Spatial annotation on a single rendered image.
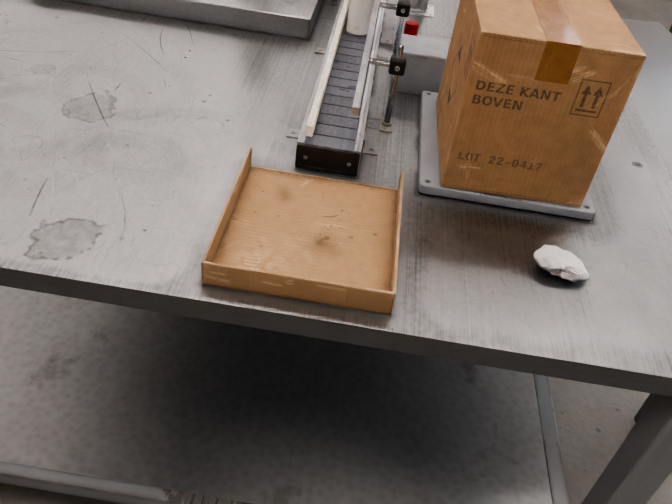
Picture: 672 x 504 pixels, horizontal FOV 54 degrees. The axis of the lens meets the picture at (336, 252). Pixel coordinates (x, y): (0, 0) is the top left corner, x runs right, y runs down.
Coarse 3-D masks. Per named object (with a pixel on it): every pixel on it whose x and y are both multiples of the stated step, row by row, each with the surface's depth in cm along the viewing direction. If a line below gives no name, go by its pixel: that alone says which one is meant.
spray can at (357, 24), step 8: (352, 0) 145; (360, 0) 144; (368, 0) 144; (352, 8) 146; (360, 8) 145; (368, 8) 145; (352, 16) 147; (360, 16) 146; (368, 16) 147; (352, 24) 148; (360, 24) 147; (368, 24) 148; (352, 32) 149; (360, 32) 148
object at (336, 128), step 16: (352, 48) 144; (336, 64) 137; (352, 64) 138; (368, 64) 139; (336, 80) 131; (352, 80) 132; (336, 96) 126; (352, 96) 127; (320, 112) 120; (336, 112) 121; (320, 128) 116; (336, 128) 117; (352, 128) 117; (304, 144) 112; (320, 144) 112; (336, 144) 112; (352, 144) 113
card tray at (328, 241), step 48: (240, 192) 107; (288, 192) 108; (336, 192) 110; (384, 192) 111; (240, 240) 98; (288, 240) 99; (336, 240) 100; (384, 240) 102; (240, 288) 90; (288, 288) 89; (336, 288) 88; (384, 288) 93
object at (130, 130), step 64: (0, 0) 154; (448, 0) 190; (0, 64) 130; (64, 64) 134; (128, 64) 137; (192, 64) 140; (256, 64) 144; (320, 64) 148; (0, 128) 113; (64, 128) 116; (128, 128) 118; (192, 128) 121; (256, 128) 123; (640, 128) 142; (0, 192) 100; (64, 192) 102; (128, 192) 104; (192, 192) 106; (640, 192) 122; (0, 256) 90; (64, 256) 91; (128, 256) 93; (192, 256) 94; (448, 256) 101; (512, 256) 103; (576, 256) 105; (640, 256) 107; (320, 320) 88; (384, 320) 89; (448, 320) 90; (512, 320) 92; (576, 320) 93; (640, 320) 95
